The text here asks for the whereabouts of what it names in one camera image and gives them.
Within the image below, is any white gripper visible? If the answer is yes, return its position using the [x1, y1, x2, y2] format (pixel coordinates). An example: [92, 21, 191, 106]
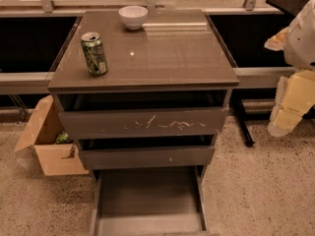
[264, 0, 315, 137]

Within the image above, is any green soda can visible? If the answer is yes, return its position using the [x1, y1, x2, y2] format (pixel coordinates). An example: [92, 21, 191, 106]
[81, 31, 107, 76]

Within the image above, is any grey drawer cabinet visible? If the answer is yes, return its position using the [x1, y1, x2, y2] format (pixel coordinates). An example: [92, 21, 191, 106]
[47, 9, 240, 175]

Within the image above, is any grey middle drawer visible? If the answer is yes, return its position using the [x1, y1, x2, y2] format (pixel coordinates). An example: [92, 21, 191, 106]
[79, 135, 214, 170]

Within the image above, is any grey drawer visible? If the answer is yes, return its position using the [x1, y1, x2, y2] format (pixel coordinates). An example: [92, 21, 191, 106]
[55, 89, 228, 140]
[90, 166, 211, 236]
[79, 135, 214, 170]

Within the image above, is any grey top drawer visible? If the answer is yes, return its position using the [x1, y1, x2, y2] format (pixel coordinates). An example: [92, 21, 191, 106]
[55, 89, 228, 140]

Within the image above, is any grey bottom drawer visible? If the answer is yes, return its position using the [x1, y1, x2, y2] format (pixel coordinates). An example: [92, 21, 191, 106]
[90, 166, 211, 236]

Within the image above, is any white ceramic bowl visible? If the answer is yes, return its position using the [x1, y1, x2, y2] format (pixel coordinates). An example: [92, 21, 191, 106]
[118, 6, 148, 30]

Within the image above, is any green item in box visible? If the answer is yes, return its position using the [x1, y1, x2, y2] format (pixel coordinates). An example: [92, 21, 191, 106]
[55, 131, 72, 145]

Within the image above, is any open cardboard box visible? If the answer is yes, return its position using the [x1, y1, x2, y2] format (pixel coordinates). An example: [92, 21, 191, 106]
[15, 95, 89, 176]

